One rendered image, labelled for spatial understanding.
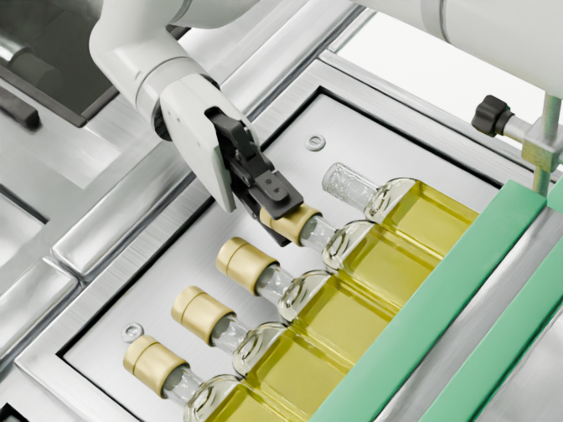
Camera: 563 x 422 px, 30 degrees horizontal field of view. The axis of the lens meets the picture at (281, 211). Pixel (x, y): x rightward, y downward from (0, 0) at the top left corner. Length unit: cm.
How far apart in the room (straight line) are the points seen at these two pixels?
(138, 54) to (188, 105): 10
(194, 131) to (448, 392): 36
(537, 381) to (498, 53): 27
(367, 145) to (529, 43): 70
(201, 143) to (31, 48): 49
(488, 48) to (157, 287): 66
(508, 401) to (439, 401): 4
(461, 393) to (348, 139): 50
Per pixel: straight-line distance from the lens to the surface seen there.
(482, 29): 43
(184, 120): 93
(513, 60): 44
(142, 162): 114
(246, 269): 87
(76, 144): 123
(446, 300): 70
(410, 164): 110
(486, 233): 73
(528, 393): 66
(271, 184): 89
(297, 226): 88
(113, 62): 103
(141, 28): 101
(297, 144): 112
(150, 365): 84
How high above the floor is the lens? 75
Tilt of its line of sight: 26 degrees up
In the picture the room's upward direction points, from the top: 58 degrees counter-clockwise
